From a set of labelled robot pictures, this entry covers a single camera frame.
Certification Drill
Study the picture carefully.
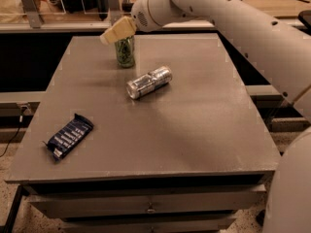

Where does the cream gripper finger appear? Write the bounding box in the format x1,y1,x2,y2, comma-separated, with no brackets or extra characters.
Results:
100,17,137,45

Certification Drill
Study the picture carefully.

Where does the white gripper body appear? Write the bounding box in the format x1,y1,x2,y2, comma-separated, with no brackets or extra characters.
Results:
131,0,169,32

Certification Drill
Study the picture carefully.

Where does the green soda can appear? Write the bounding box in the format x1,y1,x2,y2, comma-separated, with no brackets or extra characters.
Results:
115,36,135,68

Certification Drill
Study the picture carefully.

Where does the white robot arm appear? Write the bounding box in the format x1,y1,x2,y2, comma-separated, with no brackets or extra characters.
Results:
100,0,311,233

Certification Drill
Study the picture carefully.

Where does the silver can lying down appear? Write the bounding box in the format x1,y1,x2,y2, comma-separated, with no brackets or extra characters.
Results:
126,66,173,99

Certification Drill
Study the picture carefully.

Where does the blue rxbar blueberry wrapper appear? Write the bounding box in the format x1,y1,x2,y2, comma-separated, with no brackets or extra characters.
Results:
46,114,94,161

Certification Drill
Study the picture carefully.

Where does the grey upper drawer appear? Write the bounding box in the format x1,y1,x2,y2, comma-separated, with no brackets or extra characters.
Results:
29,184,265,218

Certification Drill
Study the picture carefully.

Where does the grey drawer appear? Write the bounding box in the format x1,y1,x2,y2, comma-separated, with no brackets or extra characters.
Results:
63,215,235,233
29,184,265,218

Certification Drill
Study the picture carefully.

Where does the grey lower drawer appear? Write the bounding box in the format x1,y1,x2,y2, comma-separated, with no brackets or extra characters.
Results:
63,215,235,233

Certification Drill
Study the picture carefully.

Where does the metal railing post middle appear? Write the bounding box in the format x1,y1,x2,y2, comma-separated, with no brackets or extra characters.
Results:
108,0,121,24

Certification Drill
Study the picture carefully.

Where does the metal railing post left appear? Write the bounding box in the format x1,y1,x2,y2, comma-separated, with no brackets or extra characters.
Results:
21,0,43,29

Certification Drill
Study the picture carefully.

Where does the black cable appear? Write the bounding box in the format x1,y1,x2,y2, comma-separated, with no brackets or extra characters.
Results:
0,106,28,158

